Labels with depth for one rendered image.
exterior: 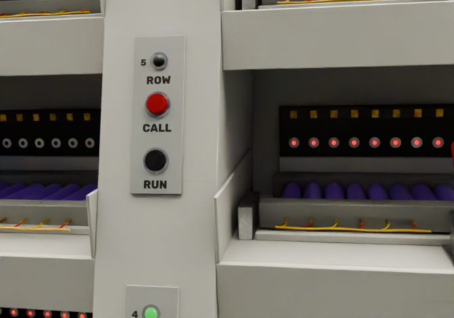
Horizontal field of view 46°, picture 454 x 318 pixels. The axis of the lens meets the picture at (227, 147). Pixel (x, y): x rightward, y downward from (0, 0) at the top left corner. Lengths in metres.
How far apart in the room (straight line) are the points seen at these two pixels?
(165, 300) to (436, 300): 0.19
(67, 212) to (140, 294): 0.12
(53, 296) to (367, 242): 0.25
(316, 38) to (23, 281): 0.30
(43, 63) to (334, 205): 0.27
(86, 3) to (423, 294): 0.38
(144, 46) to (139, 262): 0.16
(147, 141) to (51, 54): 0.12
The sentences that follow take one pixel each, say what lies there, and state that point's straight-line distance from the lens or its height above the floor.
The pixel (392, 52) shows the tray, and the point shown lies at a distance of 0.42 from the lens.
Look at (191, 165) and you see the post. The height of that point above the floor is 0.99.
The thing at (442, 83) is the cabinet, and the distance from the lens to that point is 0.62.
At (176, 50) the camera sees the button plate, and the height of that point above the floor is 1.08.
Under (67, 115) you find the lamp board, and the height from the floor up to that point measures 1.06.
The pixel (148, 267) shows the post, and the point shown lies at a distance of 0.41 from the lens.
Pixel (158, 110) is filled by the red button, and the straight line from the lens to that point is 0.41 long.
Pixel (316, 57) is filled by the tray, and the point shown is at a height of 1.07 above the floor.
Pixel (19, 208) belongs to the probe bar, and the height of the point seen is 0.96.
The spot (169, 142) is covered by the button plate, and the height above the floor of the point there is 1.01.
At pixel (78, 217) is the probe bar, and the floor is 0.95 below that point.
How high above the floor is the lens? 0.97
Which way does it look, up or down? 6 degrees up
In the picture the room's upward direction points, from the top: 1 degrees clockwise
